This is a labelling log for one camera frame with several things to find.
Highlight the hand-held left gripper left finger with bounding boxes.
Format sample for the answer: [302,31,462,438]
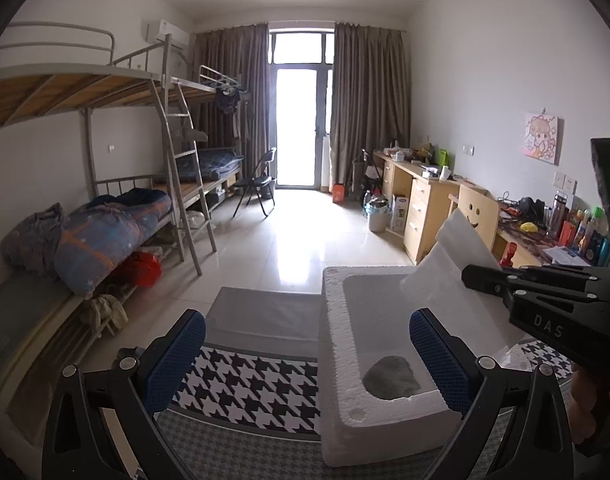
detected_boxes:
[41,309,208,480]

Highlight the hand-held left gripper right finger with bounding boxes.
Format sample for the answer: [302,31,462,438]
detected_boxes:
[409,309,573,480]

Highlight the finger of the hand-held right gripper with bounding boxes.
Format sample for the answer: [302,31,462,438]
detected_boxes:
[504,264,610,286]
[461,263,610,308]

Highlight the white foam sheet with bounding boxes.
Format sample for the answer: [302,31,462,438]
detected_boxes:
[400,208,516,356]

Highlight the white foam box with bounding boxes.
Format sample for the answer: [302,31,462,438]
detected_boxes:
[321,265,516,468]

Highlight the person's right hand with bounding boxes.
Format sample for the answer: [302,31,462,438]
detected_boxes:
[570,366,610,446]

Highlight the white papers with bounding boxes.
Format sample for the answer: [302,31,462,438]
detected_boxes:
[540,246,594,267]

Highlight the row of bottles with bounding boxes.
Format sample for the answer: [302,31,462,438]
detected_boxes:
[545,192,610,268]

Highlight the grey stone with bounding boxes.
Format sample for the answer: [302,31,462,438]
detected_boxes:
[363,355,422,401]

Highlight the wooden chair with smiley face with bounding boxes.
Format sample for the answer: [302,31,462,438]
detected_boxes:
[447,183,500,262]

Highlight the houndstooth tablecloth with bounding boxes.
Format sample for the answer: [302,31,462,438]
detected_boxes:
[150,286,578,480]

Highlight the beige cloth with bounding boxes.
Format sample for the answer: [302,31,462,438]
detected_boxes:
[80,294,128,337]

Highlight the red bag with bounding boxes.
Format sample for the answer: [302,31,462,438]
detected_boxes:
[125,251,164,289]

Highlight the wooden desk with drawers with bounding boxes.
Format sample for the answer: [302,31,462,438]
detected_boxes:
[372,152,490,266]

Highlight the white cardboard box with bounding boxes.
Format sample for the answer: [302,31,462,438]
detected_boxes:
[390,194,412,234]

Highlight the white trash bin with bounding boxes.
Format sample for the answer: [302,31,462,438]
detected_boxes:
[367,199,390,234]

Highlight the blue quilt bundle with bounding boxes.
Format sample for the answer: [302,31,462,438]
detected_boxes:
[52,187,173,298]

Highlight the black metal chair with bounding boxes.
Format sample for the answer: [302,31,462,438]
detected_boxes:
[352,150,386,202]

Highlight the grey mattress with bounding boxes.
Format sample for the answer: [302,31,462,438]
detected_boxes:
[0,265,83,378]

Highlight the grey cloth bundle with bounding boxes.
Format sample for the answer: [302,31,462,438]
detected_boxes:
[0,203,66,281]

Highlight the black folding chair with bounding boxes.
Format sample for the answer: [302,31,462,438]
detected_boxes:
[232,147,278,218]

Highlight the blue folded quilt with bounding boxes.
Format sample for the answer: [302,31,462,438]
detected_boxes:
[177,147,246,182]

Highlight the grey metal ladder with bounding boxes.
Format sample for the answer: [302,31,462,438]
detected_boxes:
[155,35,218,277]

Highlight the brown curtain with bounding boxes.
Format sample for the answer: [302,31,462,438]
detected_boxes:
[330,22,412,193]
[192,24,270,186]

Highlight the glass balcony door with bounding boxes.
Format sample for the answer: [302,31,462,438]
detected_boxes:
[269,30,336,191]

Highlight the dark hanging clothes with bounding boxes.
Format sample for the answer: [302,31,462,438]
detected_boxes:
[215,82,248,117]

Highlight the metal bunk bed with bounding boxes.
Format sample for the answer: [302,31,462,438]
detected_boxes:
[170,65,250,211]
[0,22,220,441]

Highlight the white air conditioner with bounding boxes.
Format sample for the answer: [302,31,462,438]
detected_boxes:
[145,19,190,52]

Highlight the wall poster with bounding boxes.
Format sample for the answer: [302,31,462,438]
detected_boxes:
[522,112,564,166]

